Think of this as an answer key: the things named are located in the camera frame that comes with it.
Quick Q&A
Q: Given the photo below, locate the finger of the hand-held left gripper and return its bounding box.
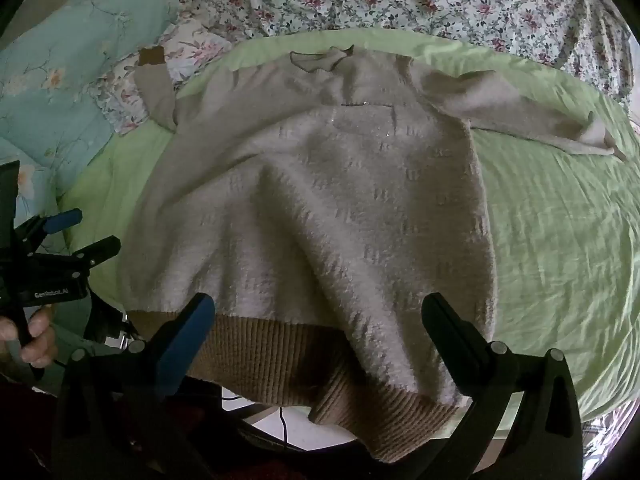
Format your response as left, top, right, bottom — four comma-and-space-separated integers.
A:
17, 208, 83, 248
30, 236, 122, 281

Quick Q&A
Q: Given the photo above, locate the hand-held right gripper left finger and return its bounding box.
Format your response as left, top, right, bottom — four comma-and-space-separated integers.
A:
50, 292, 221, 480

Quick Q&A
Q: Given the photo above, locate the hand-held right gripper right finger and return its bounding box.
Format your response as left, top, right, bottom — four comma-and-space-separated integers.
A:
421, 292, 583, 480

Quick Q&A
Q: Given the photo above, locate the beige knitted sweater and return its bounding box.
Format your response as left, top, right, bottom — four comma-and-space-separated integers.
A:
121, 45, 628, 463

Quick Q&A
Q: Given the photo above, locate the person's left hand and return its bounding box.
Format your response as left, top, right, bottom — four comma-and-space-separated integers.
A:
0, 305, 58, 368

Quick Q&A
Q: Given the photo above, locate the light green bed sheet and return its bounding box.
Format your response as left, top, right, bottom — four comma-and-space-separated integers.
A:
57, 29, 640, 421

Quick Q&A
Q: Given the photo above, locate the light blue floral pillow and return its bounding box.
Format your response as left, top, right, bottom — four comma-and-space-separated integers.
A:
0, 0, 193, 261

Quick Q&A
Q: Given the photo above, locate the large-print floral pillow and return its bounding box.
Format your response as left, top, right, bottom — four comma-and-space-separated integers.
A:
97, 17, 233, 136

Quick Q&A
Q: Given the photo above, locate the thin black cable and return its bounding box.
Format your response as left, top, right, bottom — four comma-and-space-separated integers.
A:
276, 405, 292, 448

